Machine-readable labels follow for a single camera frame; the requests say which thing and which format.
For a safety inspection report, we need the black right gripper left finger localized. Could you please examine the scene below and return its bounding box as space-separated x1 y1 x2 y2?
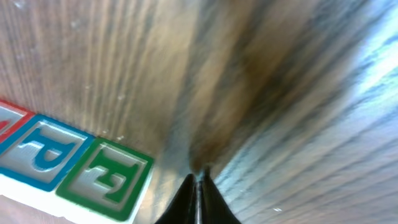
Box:
155 174 197 224

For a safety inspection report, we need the blue-topped wooden letter block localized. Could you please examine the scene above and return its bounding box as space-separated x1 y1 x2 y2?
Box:
1 115 95 205

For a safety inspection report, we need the green-sided wooden picture block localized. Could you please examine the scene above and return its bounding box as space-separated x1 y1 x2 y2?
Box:
55 138 155 222

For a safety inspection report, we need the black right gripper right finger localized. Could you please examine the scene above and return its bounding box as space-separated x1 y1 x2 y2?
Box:
199 167 241 224

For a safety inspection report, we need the wooden block letter E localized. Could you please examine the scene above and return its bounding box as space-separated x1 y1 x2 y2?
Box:
0 100 35 143

